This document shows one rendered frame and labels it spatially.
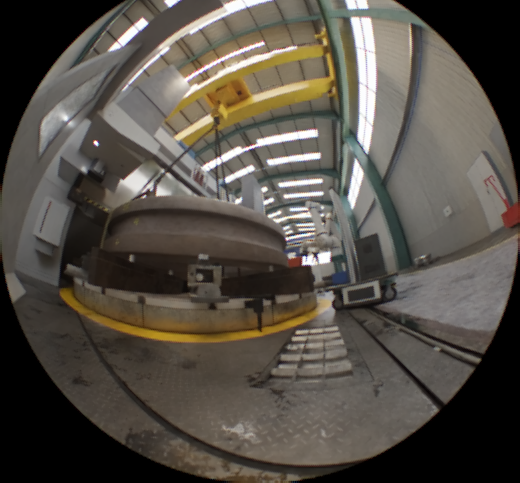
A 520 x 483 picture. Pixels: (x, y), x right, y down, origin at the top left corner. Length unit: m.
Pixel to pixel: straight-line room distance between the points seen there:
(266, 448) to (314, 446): 0.10
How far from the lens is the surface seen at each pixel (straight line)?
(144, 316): 1.68
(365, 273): 2.07
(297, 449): 0.47
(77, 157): 3.39
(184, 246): 2.12
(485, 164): 5.88
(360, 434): 0.50
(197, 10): 2.00
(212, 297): 1.33
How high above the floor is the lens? 0.40
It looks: 24 degrees up
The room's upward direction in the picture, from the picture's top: 4 degrees counter-clockwise
